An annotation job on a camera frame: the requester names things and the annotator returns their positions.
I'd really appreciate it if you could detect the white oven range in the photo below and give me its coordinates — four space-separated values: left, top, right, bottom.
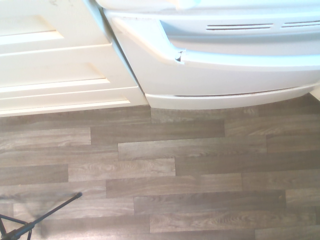
83 0 320 111

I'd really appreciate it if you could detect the white oven bottom drawer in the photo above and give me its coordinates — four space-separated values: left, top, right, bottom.
103 9 320 97

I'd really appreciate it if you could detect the black tripod stand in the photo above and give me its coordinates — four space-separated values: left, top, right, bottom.
0 191 83 240

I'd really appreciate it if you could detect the cream kitchen cabinet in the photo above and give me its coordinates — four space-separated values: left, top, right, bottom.
0 0 151 118

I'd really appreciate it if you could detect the white oven door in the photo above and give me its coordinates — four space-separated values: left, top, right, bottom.
96 0 320 12

